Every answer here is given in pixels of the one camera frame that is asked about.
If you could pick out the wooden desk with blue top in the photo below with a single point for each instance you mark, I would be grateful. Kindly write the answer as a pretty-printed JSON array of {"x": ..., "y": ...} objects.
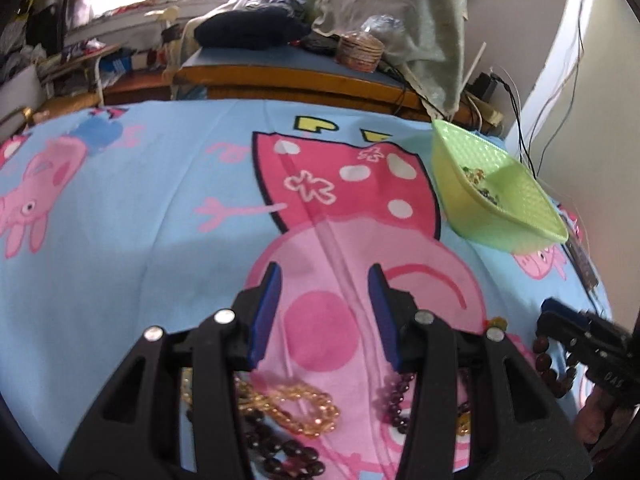
[{"x": 275, "y": 62}]

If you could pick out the dotted pale green cloth cover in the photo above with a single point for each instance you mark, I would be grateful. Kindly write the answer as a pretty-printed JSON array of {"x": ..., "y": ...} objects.
[{"x": 415, "y": 20}]

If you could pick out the small folding table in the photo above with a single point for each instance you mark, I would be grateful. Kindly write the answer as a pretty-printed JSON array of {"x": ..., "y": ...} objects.
[{"x": 80, "y": 57}]

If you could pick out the navy clothing bundle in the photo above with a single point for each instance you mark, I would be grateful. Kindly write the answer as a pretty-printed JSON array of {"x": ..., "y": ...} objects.
[{"x": 245, "y": 30}]

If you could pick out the black power adapter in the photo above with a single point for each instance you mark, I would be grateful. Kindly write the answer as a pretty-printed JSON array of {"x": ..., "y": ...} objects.
[{"x": 484, "y": 85}]

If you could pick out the black bag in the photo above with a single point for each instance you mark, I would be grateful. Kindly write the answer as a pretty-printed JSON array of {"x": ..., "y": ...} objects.
[{"x": 45, "y": 30}]

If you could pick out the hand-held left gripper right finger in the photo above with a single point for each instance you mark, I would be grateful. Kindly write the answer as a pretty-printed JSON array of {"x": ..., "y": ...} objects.
[{"x": 382, "y": 320}]

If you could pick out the blue striped shoe box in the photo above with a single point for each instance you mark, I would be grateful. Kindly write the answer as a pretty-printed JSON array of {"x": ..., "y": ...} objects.
[{"x": 117, "y": 64}]

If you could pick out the green plastic basket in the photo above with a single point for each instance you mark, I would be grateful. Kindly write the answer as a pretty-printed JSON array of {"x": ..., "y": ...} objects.
[{"x": 465, "y": 210}]

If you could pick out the person's right hand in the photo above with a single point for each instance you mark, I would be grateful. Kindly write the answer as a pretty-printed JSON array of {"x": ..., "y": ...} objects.
[{"x": 592, "y": 425}]

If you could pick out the cartoon printed blue bedsheet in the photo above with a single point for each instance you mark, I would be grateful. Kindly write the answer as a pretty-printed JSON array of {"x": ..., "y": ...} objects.
[{"x": 150, "y": 210}]

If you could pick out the yellow power strip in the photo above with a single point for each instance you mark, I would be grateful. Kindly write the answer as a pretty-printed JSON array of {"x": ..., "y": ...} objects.
[{"x": 487, "y": 112}]

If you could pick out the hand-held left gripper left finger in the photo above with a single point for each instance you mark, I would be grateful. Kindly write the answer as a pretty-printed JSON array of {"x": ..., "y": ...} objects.
[{"x": 265, "y": 310}]

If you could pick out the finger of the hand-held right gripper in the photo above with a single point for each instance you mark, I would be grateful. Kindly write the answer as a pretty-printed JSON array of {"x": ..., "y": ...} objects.
[
  {"x": 565, "y": 335},
  {"x": 567, "y": 309}
]

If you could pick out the smartphone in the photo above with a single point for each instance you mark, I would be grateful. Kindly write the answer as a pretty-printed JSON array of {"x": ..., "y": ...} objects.
[{"x": 582, "y": 260}]

